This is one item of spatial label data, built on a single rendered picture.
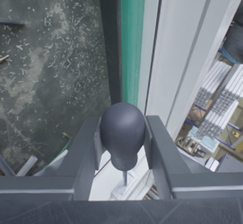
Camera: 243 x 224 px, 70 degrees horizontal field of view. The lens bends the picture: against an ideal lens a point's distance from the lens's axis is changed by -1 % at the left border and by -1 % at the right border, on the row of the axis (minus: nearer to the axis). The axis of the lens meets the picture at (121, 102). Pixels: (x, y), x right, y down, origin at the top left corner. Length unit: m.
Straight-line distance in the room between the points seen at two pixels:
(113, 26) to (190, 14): 0.08
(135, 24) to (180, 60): 0.07
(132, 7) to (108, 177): 0.25
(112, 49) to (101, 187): 0.21
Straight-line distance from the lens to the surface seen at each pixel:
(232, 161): 0.46
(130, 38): 0.20
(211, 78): 4.70
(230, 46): 1.07
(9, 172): 0.99
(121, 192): 0.31
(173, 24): 0.21
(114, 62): 0.23
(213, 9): 0.19
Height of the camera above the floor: 0.97
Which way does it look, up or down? 25 degrees down
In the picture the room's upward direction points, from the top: 124 degrees clockwise
